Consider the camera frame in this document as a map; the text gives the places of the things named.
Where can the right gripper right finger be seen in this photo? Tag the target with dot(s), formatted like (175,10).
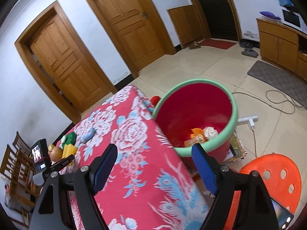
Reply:
(255,209)

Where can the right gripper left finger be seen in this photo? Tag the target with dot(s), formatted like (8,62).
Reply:
(53,209)

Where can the yellow foam fruit net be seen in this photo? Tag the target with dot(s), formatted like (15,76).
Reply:
(69,149)

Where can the light blue plastic toy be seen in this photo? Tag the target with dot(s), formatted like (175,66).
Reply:
(85,138)

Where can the orange snack packet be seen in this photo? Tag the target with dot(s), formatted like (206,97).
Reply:
(196,139)

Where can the orange peel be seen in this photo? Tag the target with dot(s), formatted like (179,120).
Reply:
(197,132)

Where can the yellow pear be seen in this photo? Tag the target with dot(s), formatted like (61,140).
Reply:
(51,147)

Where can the red apple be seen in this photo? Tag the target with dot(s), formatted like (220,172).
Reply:
(56,154)

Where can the wooden chair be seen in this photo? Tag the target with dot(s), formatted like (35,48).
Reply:
(21,146)
(21,193)

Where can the smartphone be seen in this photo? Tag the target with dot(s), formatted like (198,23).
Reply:
(284,216)

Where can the green clover-shaped container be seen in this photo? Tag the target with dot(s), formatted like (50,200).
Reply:
(70,138)

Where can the orange plastic stool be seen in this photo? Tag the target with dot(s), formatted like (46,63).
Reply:
(281,177)

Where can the books under bucket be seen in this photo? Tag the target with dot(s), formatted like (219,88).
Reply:
(236,151)

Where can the white power strip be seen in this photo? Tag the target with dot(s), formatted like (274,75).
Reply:
(249,121)

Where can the red floral tablecloth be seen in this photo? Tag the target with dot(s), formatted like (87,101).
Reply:
(149,187)

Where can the left wooden door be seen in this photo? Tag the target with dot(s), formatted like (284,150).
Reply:
(61,64)

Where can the wooden door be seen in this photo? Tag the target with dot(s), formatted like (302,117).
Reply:
(136,30)
(61,64)

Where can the red bucket green rim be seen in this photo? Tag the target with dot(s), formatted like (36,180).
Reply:
(197,103)

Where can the grey floor mat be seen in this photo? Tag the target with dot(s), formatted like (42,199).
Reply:
(281,80)

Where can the grey shoes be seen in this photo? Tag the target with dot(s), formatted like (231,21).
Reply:
(248,49)

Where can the middle wooden door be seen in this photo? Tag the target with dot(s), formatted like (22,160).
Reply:
(136,30)

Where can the wooden sideboard cabinet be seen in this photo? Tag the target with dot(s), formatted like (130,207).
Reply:
(283,46)

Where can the red door mat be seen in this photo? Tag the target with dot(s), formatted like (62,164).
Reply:
(220,44)

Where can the brown shoe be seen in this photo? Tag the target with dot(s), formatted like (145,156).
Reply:
(194,45)

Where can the white microwave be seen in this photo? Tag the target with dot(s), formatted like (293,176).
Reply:
(291,18)

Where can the black entrance door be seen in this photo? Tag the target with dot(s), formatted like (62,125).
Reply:
(219,18)

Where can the purple bag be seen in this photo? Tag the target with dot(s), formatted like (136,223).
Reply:
(270,15)

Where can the wooden wall panel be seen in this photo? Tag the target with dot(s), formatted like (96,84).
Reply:
(187,24)

